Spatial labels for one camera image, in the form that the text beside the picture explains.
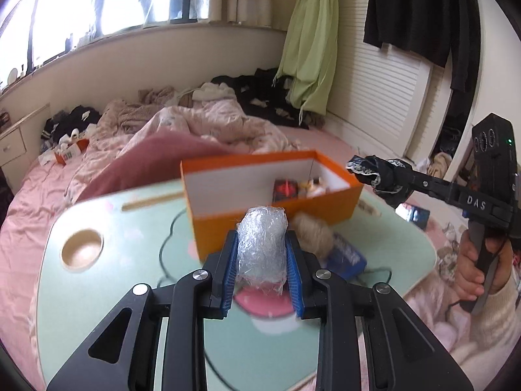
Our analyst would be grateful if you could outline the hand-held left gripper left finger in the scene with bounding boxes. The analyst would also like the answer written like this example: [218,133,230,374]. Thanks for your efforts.
[47,229,241,391]

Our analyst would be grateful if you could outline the black lace pouch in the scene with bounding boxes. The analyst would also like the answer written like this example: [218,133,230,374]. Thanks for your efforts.
[346,155,413,209]

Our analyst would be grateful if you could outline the lit screen tablet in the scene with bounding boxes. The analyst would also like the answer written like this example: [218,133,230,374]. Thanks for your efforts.
[396,203,431,229]

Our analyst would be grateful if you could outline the black clothes pile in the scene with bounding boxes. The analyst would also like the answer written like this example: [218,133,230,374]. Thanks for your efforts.
[212,68,316,129]

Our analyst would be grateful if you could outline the person's right forearm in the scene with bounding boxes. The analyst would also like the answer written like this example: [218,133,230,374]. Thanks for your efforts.
[468,277,521,351]

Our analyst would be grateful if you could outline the orange cardboard box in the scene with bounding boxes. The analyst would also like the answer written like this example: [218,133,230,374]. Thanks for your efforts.
[180,150,364,262]

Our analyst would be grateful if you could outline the green cartoon desktop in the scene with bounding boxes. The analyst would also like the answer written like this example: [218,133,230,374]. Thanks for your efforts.
[35,189,438,391]

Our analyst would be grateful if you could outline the small orange white toy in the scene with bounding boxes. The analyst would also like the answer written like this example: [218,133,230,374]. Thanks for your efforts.
[299,176,330,197]

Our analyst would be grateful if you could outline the person's right hand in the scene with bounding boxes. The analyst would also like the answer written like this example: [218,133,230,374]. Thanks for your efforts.
[454,230,514,308]

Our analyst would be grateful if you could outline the white cloth heap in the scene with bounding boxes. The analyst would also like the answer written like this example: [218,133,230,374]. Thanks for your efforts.
[191,82,237,102]

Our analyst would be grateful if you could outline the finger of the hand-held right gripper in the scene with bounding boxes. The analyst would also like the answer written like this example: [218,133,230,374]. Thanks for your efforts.
[401,167,465,208]

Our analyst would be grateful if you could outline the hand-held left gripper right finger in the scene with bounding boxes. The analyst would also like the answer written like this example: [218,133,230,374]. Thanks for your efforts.
[284,228,475,391]

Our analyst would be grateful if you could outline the beige furry ball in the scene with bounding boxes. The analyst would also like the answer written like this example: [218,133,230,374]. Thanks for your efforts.
[291,213,335,260]

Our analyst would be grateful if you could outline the blue case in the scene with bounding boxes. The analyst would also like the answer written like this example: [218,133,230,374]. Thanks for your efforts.
[326,231,368,275]

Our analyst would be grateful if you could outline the small orange white carton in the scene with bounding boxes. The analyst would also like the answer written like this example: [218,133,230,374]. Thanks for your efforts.
[55,138,90,166]

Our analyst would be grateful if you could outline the thin black cable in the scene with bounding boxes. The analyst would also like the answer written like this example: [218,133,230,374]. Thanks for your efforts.
[356,266,393,283]

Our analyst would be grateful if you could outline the red toy car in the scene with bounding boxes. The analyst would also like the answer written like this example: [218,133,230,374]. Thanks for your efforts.
[273,178,301,203]

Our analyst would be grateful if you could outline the white louvred door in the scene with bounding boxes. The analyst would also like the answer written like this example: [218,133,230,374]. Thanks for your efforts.
[326,0,452,164]

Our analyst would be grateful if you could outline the white nightstand with drawers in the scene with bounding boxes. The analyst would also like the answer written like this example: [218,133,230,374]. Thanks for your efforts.
[0,104,51,167]

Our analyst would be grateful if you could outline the pink bed sheet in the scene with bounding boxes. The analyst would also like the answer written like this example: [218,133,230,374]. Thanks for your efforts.
[0,147,123,375]

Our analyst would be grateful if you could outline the pink floral quilt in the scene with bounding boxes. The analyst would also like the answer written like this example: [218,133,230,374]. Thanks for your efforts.
[87,98,302,180]

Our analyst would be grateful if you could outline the dark pink blanket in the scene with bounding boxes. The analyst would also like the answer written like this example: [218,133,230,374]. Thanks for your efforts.
[77,128,231,202]

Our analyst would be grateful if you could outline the light green hanging garment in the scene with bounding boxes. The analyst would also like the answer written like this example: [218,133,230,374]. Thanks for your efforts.
[278,0,340,119]

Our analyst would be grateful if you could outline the black hanging garment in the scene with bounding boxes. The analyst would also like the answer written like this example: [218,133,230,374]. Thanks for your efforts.
[363,0,483,94]

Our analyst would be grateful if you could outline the black white striped clothes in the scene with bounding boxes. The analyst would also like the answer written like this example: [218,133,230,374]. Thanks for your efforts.
[41,106,102,147]

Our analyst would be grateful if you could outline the window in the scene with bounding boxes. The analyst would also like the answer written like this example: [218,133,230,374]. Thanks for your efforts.
[0,0,216,86]

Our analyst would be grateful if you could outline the bubble item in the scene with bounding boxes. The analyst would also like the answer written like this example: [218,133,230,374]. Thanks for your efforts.
[237,207,289,296]

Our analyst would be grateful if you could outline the beige cloth heap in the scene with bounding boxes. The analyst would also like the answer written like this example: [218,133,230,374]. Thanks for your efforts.
[425,152,453,180]

